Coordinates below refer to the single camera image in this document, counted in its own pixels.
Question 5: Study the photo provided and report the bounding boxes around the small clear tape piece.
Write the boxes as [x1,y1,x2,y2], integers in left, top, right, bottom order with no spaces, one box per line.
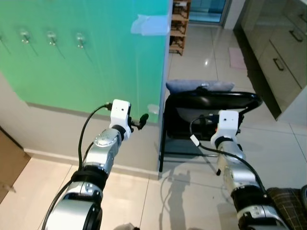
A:
[148,104,160,116]

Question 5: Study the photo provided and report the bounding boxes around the black metal chair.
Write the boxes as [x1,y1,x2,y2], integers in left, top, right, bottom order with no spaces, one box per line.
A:
[158,90,263,174]

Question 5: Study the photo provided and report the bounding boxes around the blue cushion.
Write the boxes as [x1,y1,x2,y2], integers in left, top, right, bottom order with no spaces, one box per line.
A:
[166,80,236,94]

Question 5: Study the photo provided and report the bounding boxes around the pink floor mat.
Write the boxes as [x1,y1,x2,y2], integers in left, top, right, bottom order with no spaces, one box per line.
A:
[229,46,248,70]

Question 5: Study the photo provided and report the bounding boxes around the large green board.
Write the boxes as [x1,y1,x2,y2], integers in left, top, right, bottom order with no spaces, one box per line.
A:
[0,0,173,123]

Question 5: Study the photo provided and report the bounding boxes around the large clear tape piece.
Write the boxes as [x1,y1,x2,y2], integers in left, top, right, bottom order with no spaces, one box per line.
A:
[131,13,169,37]

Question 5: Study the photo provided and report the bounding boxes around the wooden shelf rack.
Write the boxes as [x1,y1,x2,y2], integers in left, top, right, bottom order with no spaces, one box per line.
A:
[169,0,191,56]

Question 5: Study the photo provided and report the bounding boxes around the beige drawer cabinet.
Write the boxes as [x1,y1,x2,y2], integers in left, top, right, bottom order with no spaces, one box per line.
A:
[240,0,307,127]

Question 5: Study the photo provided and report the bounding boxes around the glass door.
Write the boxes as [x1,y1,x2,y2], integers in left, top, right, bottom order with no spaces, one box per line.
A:
[188,0,229,24]

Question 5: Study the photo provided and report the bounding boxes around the dark plaid fabric seat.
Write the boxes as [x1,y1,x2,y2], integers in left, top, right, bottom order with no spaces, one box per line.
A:
[266,186,307,230]

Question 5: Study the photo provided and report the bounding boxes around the brown cardboard box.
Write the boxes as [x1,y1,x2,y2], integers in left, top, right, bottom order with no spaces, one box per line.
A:
[0,126,32,205]

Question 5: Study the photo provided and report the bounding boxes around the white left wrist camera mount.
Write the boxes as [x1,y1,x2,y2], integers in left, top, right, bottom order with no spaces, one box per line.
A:
[109,100,133,135]

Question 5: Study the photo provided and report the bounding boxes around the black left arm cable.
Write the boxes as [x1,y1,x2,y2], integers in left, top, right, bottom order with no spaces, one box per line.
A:
[42,103,114,230]

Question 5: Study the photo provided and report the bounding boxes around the dark cabinet handle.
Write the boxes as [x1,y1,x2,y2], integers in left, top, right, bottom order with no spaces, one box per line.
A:
[273,57,285,72]
[290,29,304,43]

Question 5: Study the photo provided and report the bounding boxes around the clear adhesive wall hook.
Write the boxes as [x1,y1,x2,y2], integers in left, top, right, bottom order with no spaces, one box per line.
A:
[75,32,86,49]
[46,31,58,47]
[19,30,30,46]

